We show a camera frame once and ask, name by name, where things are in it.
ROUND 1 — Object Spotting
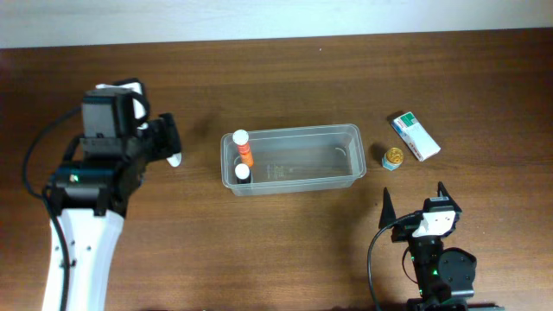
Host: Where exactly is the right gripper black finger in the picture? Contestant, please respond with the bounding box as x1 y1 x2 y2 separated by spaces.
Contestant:
378 187 397 229
437 181 458 207

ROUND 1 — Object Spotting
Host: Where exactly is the clear spray bottle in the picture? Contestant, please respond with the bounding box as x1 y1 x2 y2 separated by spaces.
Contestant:
167 153 182 168

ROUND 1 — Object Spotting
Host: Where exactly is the white Panadol medicine box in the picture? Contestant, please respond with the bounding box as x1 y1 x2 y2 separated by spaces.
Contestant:
391 111 441 162

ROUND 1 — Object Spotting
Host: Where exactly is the gold lid balm jar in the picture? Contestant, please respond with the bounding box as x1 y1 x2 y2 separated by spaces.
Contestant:
382 147 404 171

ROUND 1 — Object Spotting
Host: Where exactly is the black bottle white cap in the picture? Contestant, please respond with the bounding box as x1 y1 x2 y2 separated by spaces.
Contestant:
234 163 251 184

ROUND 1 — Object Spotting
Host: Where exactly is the orange tube white cap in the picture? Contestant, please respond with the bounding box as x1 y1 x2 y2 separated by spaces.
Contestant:
232 130 254 168

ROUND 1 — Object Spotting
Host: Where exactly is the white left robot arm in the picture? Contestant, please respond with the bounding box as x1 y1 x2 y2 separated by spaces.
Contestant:
41 78 182 310

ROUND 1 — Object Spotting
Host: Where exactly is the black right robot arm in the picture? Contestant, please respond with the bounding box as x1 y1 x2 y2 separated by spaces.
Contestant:
370 182 502 311

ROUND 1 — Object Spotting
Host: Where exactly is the clear plastic container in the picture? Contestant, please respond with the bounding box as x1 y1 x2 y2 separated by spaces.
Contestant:
220 124 366 196

